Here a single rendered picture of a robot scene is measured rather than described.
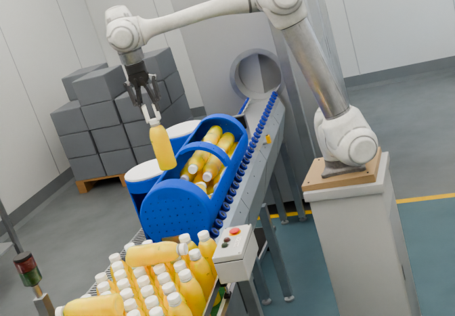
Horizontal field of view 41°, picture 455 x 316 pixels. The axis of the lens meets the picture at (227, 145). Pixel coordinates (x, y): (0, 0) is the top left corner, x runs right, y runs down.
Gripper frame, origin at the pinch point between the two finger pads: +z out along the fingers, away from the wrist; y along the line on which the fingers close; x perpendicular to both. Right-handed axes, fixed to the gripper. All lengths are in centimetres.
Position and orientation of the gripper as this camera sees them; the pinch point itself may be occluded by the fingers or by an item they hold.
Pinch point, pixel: (151, 112)
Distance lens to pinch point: 233.3
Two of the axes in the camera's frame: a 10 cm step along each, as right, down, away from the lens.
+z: 2.8, 9.1, 3.0
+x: -2.0, 3.6, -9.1
